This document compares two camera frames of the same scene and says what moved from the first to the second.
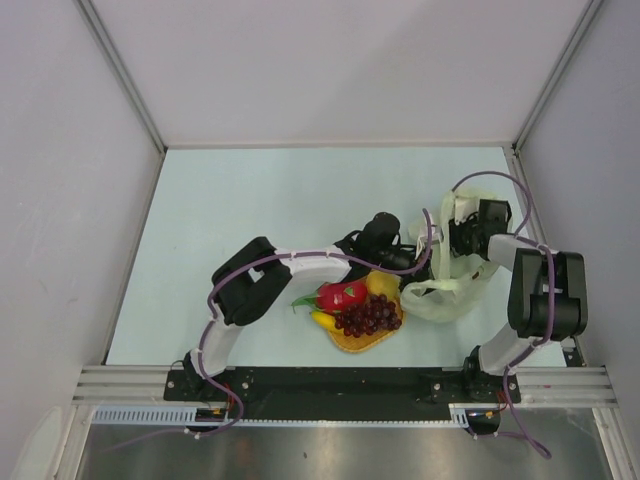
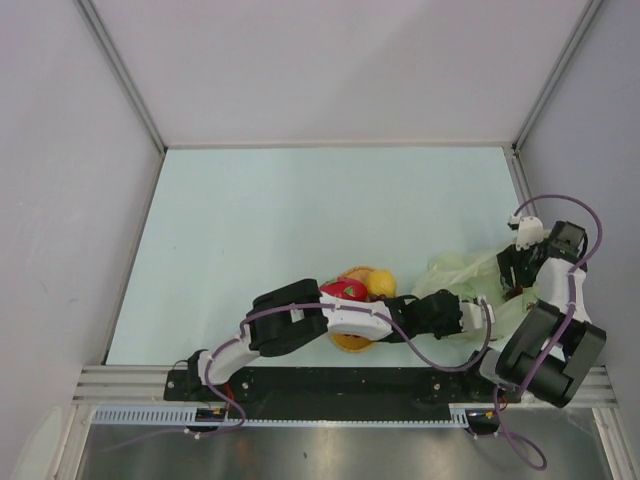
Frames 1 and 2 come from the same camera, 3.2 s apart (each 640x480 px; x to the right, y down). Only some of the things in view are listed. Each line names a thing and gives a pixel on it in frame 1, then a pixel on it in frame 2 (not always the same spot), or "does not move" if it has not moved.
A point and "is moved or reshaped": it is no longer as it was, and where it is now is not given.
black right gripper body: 461,236 -> 519,260
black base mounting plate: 338,389 does not move
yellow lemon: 380,282 does not move
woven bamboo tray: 367,342 does not move
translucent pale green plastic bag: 436,299 is moved or reshaped
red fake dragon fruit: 333,296 does not move
